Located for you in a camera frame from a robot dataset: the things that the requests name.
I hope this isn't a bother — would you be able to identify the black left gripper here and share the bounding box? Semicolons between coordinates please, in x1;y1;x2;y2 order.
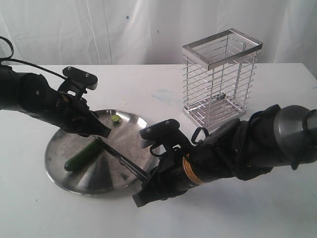
53;90;111;138

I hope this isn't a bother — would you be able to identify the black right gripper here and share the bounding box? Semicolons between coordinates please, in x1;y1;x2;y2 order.
132;154;206;207

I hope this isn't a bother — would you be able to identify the green cucumber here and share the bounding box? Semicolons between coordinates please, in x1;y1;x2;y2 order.
64;138;103;172

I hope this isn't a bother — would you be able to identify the black handled knife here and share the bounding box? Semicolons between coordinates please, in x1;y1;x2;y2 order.
96;137;149;182

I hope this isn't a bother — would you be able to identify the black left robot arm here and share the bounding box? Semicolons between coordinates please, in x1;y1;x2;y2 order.
0;65;111;138

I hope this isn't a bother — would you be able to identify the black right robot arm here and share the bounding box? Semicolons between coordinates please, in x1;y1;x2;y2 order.
133;105;317;207

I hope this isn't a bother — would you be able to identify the small cucumber slice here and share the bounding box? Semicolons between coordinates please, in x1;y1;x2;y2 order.
111;114;122;124

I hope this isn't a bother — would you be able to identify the round stainless steel plate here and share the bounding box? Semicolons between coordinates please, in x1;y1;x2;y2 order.
45;109;154;195

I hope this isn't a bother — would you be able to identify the white backdrop curtain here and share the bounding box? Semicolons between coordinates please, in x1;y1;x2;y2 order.
0;0;317;70

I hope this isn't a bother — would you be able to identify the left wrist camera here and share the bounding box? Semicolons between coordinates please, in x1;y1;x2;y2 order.
58;66;98;100

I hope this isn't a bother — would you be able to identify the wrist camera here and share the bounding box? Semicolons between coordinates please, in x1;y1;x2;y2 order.
58;66;98;100
139;119;193;158

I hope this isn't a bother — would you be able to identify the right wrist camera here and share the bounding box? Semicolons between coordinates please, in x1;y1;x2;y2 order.
139;119;193;158

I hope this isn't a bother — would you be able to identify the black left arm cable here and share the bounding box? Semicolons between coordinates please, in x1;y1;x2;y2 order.
0;36;67;80

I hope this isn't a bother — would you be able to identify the chrome wire utensil basket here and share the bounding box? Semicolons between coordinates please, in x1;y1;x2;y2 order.
182;28;263;130

